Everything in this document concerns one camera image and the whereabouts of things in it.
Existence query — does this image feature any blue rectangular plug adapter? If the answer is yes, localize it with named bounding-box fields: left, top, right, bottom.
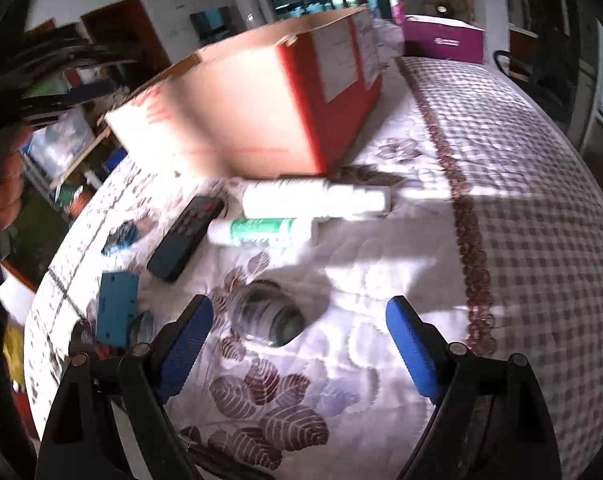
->
left=95, top=271, right=138, bottom=349

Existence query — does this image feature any grey striped round object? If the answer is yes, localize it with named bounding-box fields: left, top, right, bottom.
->
left=226, top=281, right=306, bottom=348

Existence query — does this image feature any black remote control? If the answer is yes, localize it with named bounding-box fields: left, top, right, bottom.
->
left=146, top=195, right=224, bottom=283

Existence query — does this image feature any person's left hand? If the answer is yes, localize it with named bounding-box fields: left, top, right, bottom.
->
left=0, top=126, right=32, bottom=230

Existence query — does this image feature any cluttered wooden shelf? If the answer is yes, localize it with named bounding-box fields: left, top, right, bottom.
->
left=21, top=105, right=126, bottom=223

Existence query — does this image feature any small dark blue object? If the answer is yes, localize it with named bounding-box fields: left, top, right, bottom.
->
left=102, top=220, right=138, bottom=256

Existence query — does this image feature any green white tube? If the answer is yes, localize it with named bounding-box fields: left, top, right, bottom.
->
left=207, top=218, right=319, bottom=247

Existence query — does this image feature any white spray bottle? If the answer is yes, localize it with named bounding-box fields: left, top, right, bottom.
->
left=242, top=179, right=393, bottom=219

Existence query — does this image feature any red cardboard box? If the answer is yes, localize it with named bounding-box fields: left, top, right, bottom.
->
left=105, top=6, right=382, bottom=179

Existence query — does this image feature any black office chair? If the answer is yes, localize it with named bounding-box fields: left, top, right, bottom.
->
left=492, top=50, right=571, bottom=122

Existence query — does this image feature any magenta cardboard box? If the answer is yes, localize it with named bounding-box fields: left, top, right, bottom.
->
left=401, top=15, right=485, bottom=64

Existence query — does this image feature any standing electric fan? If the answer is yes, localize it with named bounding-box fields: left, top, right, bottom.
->
left=421, top=0, right=474, bottom=23

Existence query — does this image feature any wall television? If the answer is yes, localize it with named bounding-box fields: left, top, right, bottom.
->
left=190, top=6, right=234, bottom=46

